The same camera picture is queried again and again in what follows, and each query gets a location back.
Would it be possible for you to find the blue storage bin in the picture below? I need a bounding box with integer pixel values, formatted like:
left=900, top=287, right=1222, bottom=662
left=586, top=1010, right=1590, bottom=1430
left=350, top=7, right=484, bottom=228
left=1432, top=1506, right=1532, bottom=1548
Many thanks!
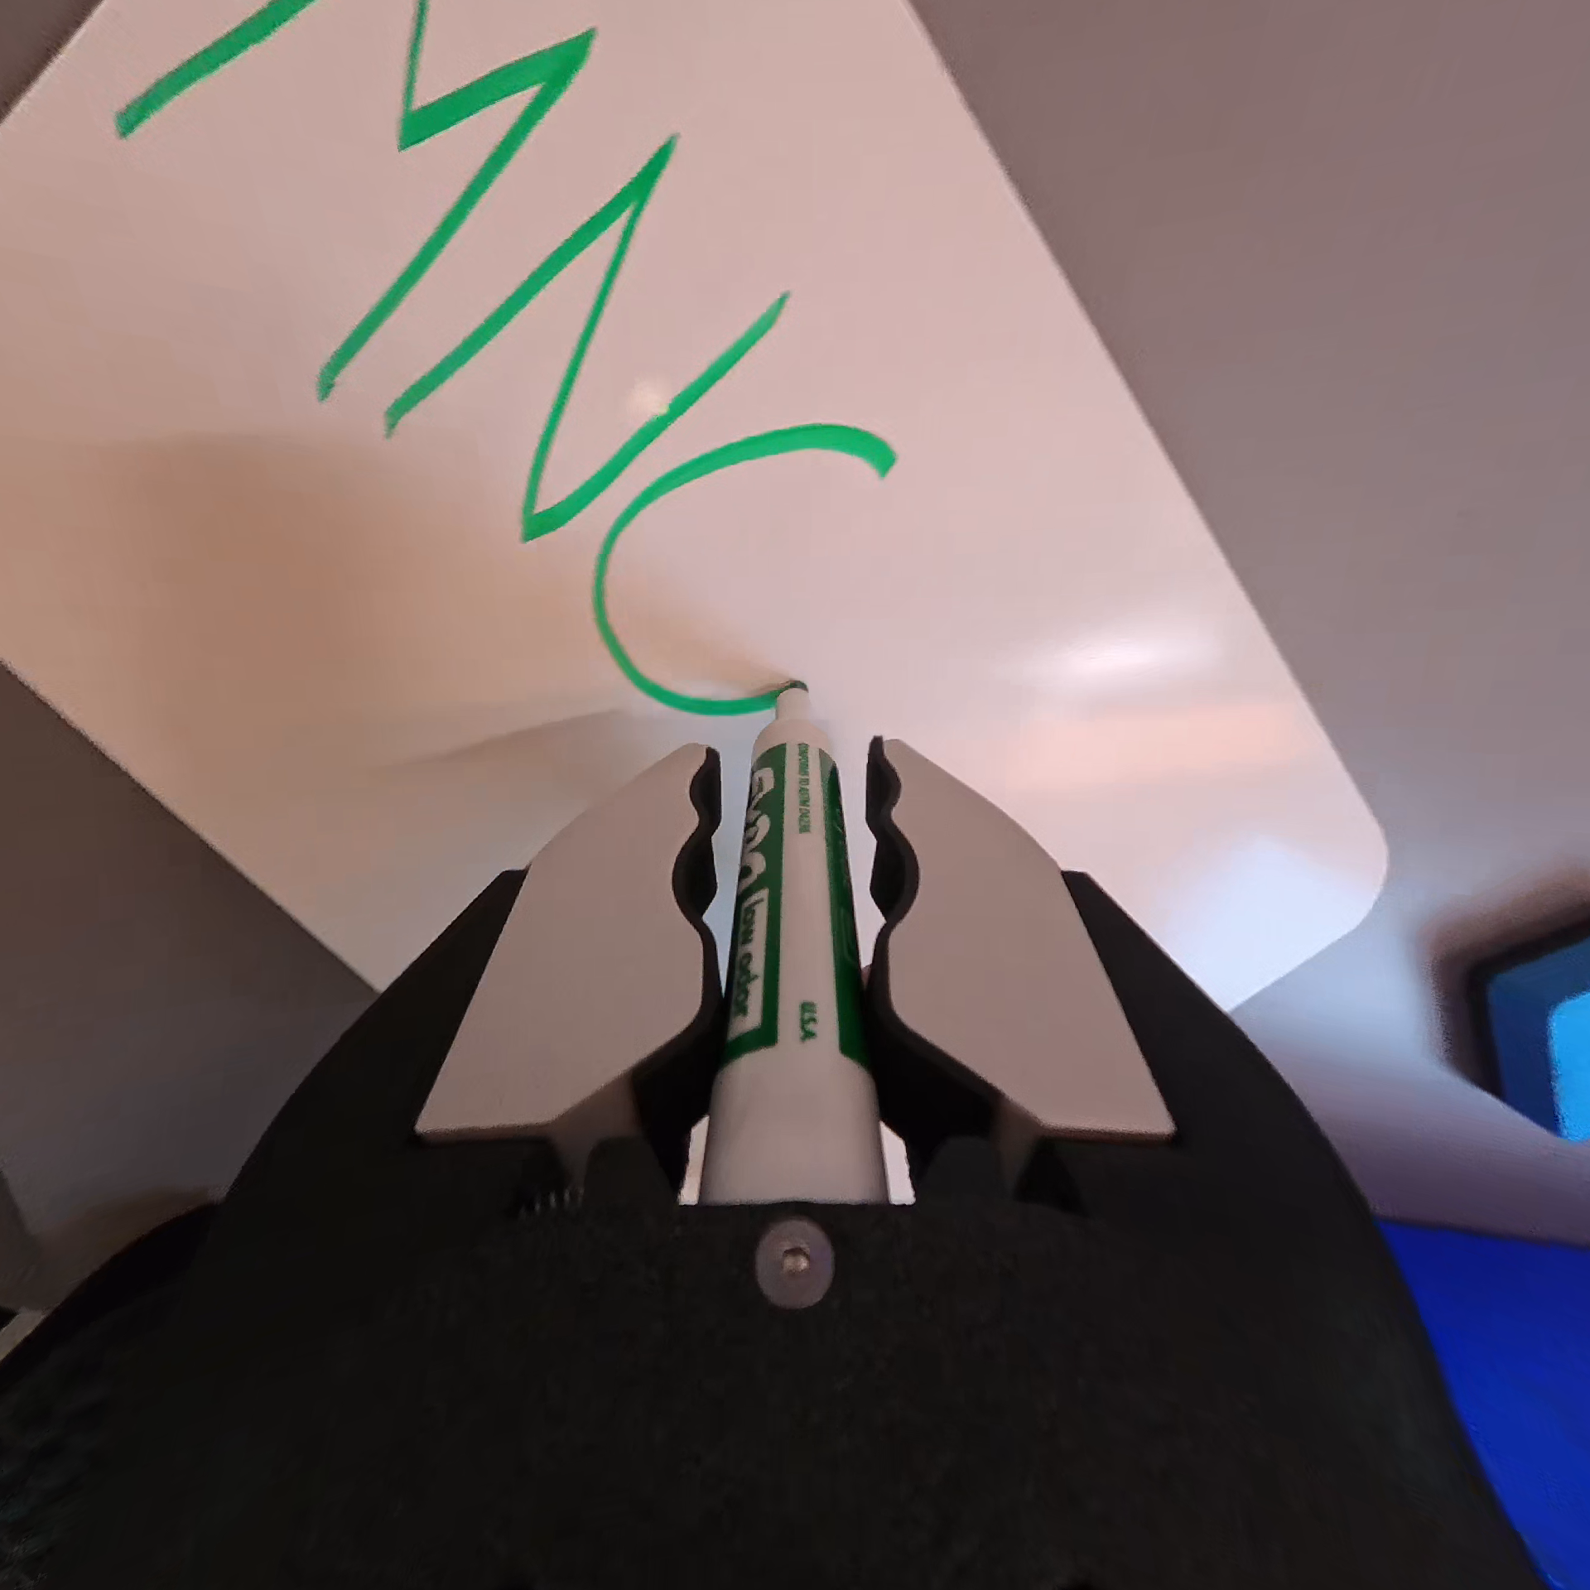
left=1376, top=1213, right=1590, bottom=1590

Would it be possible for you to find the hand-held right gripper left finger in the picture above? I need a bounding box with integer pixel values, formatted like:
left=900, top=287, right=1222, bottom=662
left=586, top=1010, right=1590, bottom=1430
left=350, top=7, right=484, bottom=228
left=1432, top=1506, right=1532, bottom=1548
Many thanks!
left=418, top=745, right=726, bottom=1174

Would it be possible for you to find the white whiteboard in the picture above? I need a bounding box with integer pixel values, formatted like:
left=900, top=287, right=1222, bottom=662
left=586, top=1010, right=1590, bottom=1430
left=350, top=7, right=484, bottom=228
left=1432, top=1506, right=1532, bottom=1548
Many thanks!
left=0, top=0, right=1390, bottom=1009

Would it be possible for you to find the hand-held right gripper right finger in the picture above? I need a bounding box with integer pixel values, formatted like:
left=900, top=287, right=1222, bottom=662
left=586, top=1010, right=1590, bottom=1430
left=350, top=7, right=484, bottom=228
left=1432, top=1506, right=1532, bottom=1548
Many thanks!
left=867, top=736, right=1176, bottom=1174

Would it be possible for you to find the green whiteboard marker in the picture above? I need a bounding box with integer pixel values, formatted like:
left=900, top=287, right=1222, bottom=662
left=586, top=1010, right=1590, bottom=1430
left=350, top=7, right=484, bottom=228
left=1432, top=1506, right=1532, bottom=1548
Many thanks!
left=683, top=678, right=896, bottom=1208

